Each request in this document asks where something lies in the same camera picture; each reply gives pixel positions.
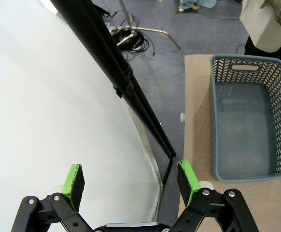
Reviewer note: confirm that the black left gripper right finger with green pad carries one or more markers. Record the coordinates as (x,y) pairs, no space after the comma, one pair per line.
(188,181)

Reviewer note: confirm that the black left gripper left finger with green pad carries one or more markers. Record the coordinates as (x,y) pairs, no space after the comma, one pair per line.
(74,183)

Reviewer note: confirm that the white table edge knob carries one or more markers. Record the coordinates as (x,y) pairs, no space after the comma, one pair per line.
(182,117)

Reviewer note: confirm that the empty gray plastic basket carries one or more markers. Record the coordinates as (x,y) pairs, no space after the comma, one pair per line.
(242,135)

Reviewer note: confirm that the white backdrop sheet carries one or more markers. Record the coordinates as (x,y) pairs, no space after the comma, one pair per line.
(34,96)

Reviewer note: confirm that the white power strip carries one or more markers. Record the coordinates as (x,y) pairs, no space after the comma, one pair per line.
(114,28)

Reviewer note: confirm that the person in beige blazer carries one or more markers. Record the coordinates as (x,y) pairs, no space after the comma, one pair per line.
(261,24)

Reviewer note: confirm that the person in blue jeans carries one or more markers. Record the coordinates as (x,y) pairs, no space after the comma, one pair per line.
(203,3)

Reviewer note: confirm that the chrome light stand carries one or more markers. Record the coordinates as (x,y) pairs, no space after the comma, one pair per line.
(127,12)

